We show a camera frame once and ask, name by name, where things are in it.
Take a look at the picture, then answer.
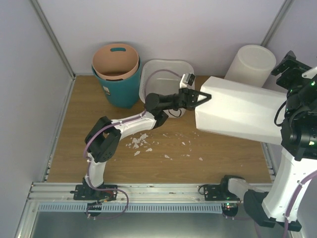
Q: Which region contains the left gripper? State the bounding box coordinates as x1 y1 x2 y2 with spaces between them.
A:
164 88 212 111

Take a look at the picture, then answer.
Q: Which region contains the large white round bin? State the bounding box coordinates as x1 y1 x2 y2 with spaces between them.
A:
224 45 276 87

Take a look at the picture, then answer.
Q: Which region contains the white rectangular basin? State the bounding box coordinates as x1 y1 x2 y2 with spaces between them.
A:
139 59 194 103

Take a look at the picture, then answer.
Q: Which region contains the white faceted bin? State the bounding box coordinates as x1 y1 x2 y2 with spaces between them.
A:
195 76 286 144

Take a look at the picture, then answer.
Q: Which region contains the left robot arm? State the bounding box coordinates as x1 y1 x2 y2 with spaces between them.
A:
83 88 211 200

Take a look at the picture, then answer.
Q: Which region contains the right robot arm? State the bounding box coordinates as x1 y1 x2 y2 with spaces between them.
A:
219 51 317 232

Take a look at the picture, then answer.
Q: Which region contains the teal plastic bin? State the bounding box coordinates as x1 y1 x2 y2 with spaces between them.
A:
91 60 142 109

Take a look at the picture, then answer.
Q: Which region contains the pink plastic bin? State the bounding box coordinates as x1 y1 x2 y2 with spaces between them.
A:
92 43 140 81

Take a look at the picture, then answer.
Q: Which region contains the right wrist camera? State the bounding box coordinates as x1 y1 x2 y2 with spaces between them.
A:
302 66 317 79

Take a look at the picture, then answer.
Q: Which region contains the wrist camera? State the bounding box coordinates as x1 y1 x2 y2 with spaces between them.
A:
302 66 317 79
179 73 196 89

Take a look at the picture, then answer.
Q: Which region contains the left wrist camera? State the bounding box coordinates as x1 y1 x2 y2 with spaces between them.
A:
179 73 196 89

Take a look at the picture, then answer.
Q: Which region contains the right aluminium frame post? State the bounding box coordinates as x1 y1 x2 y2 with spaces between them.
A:
261 0 295 47

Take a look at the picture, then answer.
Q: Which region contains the aluminium frame post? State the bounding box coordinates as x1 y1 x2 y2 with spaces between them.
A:
30 0 76 80
261 0 295 47

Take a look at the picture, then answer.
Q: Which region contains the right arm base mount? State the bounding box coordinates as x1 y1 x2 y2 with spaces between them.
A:
198 184 240 201

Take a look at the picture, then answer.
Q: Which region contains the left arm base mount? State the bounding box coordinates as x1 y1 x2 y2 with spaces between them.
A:
70 183 117 201

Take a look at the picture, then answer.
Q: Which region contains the left aluminium frame post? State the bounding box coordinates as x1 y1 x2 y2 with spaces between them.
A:
30 0 76 80

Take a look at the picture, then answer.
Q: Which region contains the aluminium front rail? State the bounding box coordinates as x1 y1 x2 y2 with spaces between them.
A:
27 182 273 203

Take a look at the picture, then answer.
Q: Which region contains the grey slotted cable duct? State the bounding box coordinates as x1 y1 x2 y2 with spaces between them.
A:
38 202 222 214

